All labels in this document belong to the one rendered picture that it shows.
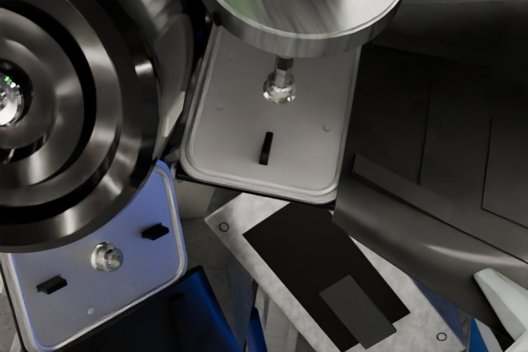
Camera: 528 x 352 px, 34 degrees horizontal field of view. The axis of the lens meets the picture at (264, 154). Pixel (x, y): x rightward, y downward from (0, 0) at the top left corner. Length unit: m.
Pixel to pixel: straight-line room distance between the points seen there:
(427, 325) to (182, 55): 0.24
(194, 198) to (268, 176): 0.29
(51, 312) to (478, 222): 0.18
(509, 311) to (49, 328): 0.19
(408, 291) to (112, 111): 0.24
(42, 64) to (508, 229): 0.18
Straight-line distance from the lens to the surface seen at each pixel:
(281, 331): 1.47
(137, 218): 0.41
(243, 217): 0.48
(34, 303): 0.39
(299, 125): 0.35
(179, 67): 0.32
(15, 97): 0.31
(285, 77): 0.34
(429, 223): 0.34
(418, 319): 0.50
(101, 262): 0.39
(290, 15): 0.27
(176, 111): 0.32
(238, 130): 0.35
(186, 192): 0.62
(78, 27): 0.30
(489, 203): 0.34
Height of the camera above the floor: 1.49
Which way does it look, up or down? 62 degrees down
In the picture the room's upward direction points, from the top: 9 degrees clockwise
